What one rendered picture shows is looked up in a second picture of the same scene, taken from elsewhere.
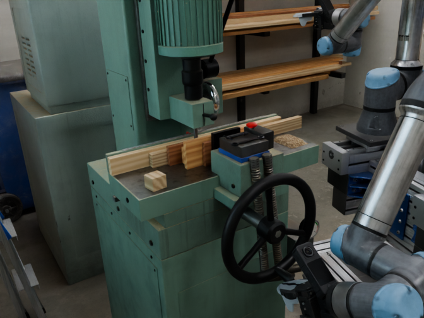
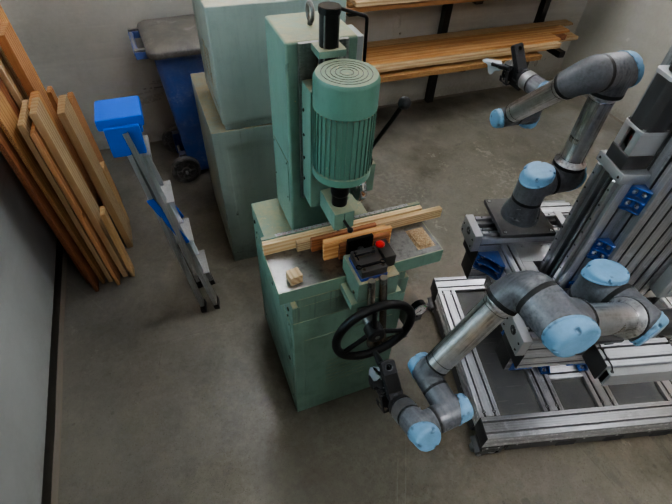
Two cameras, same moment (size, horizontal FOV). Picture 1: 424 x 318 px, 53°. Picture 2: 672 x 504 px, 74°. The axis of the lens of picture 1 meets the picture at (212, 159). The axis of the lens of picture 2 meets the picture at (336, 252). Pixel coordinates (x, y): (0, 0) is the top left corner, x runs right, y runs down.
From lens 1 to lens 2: 66 cm
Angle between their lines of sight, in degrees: 25
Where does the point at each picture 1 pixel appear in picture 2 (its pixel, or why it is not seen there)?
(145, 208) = (283, 298)
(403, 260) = (445, 401)
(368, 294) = (409, 421)
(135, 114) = (292, 191)
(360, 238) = (426, 372)
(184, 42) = (332, 176)
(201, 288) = (323, 338)
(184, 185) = (316, 282)
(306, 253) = (387, 368)
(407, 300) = (428, 437)
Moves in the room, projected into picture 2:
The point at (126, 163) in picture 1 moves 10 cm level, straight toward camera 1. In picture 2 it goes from (276, 247) to (274, 269)
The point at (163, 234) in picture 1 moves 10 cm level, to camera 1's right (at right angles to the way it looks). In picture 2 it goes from (296, 311) to (325, 316)
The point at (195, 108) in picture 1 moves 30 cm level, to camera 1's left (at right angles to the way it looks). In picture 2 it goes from (337, 217) to (246, 203)
